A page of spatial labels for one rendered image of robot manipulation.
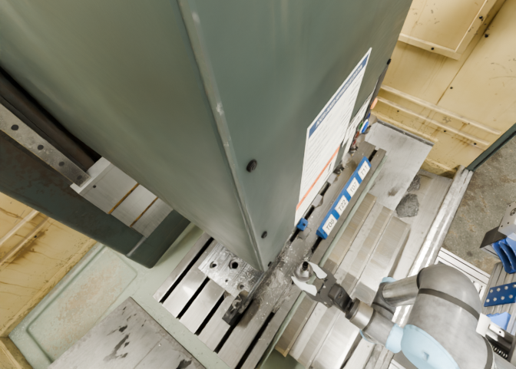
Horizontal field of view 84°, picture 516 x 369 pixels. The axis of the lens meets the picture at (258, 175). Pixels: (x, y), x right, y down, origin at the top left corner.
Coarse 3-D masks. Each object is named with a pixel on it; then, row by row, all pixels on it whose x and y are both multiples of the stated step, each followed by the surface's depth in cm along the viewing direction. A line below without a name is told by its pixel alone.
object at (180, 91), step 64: (0, 0) 23; (64, 0) 16; (128, 0) 12; (192, 0) 11; (256, 0) 14; (320, 0) 20; (384, 0) 32; (0, 64) 57; (64, 64) 26; (128, 64) 17; (192, 64) 14; (256, 64) 17; (320, 64) 26; (384, 64) 53; (128, 128) 30; (192, 128) 19; (256, 128) 21; (192, 192) 36; (256, 192) 29; (256, 256) 47
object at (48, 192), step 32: (0, 96) 64; (0, 128) 64; (32, 128) 73; (64, 128) 88; (0, 160) 70; (32, 160) 77; (64, 160) 80; (96, 160) 102; (0, 192) 76; (32, 192) 81; (64, 192) 90; (64, 224) 97; (96, 224) 108; (160, 224) 141; (128, 256) 133; (160, 256) 157
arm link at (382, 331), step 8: (376, 312) 87; (376, 320) 85; (384, 320) 86; (368, 328) 85; (376, 328) 84; (384, 328) 84; (392, 328) 84; (400, 328) 85; (376, 336) 85; (384, 336) 84; (392, 336) 83; (400, 336) 83; (384, 344) 84; (392, 344) 83
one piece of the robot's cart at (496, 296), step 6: (492, 288) 116; (498, 288) 111; (504, 288) 108; (510, 288) 105; (492, 294) 114; (498, 294) 110; (504, 294) 106; (510, 294) 104; (486, 300) 114; (492, 300) 111; (498, 300) 108; (504, 300) 104; (510, 300) 102; (486, 306) 113
